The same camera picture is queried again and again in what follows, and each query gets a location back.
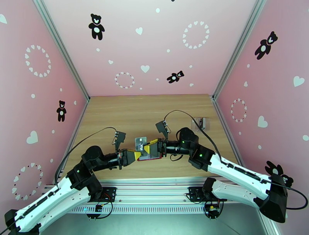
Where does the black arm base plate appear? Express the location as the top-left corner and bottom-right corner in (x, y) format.
(188, 186), (229, 203)
(78, 186), (117, 203)

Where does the aluminium table edge rail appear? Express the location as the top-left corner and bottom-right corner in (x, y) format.
(212, 96), (243, 166)
(54, 97), (90, 184)

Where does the aluminium frame post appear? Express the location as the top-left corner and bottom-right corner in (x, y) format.
(212, 0), (266, 101)
(32, 0), (91, 103)

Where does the circuit board with yellow plug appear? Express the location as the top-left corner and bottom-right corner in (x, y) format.
(207, 204), (220, 218)

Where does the black teddy bear sticker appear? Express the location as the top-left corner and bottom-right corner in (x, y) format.
(265, 160), (284, 176)
(56, 100), (67, 122)
(255, 31), (278, 60)

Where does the clear acrylic card box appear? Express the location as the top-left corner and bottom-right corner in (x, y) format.
(191, 117), (210, 133)

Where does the black VIP credit card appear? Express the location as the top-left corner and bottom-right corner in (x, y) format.
(134, 136), (148, 158)

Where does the perforated metal strip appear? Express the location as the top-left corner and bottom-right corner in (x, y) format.
(53, 205), (209, 215)

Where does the wide aluminium base rail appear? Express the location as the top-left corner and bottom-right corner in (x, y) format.
(43, 178), (260, 203)

